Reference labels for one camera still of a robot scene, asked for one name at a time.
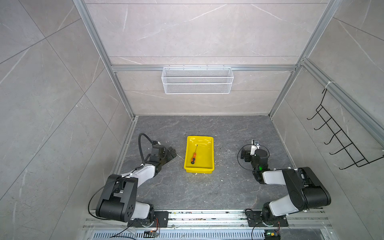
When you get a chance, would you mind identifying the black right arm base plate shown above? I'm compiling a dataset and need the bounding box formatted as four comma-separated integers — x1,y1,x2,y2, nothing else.
244,209,289,227

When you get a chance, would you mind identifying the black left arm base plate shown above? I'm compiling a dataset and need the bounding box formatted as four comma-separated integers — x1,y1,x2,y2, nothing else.
128,211,170,228

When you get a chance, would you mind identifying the yellow plastic bin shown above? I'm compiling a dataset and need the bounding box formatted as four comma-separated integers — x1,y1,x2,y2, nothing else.
184,136,215,174

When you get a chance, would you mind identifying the black wire hook rack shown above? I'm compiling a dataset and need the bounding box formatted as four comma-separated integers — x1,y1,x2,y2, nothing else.
307,89,384,170

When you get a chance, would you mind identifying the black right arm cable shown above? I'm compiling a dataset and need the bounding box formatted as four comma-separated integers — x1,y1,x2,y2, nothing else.
236,143,271,172

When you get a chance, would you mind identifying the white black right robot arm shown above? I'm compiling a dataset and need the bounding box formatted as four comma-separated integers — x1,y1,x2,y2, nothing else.
237,144,332,226

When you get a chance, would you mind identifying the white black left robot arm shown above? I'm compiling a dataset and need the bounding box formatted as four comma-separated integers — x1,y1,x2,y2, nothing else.
96,144,178,226

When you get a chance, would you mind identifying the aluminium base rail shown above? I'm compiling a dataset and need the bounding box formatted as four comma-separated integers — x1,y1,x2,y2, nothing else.
78,209,338,240

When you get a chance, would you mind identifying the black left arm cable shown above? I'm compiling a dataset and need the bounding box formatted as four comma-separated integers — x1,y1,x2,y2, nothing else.
137,132,155,166

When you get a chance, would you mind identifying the white wire mesh basket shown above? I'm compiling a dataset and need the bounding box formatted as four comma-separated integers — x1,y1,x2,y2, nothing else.
162,67,234,95

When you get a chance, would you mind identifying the orange handled screwdriver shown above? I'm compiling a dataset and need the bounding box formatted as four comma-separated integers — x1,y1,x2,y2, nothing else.
191,145,198,165

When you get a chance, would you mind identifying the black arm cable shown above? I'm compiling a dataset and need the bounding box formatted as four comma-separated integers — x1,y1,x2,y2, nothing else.
236,143,271,172
137,132,155,166

